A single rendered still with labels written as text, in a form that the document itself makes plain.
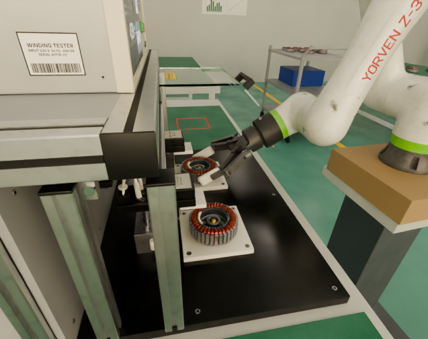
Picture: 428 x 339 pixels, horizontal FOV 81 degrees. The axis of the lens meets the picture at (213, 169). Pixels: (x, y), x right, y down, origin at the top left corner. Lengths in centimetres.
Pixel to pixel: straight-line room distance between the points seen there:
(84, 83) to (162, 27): 540
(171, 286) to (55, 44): 34
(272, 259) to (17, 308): 42
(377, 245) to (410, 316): 72
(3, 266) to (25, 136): 15
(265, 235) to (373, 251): 51
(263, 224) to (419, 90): 55
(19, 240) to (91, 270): 8
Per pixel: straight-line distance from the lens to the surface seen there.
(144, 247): 57
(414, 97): 90
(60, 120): 28
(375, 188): 86
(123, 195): 50
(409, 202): 80
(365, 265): 109
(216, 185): 74
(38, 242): 38
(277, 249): 59
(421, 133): 90
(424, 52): 861
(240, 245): 57
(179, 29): 576
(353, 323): 57
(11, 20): 38
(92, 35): 35
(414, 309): 173
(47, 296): 41
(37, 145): 25
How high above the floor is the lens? 120
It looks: 31 degrees down
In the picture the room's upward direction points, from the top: 2 degrees clockwise
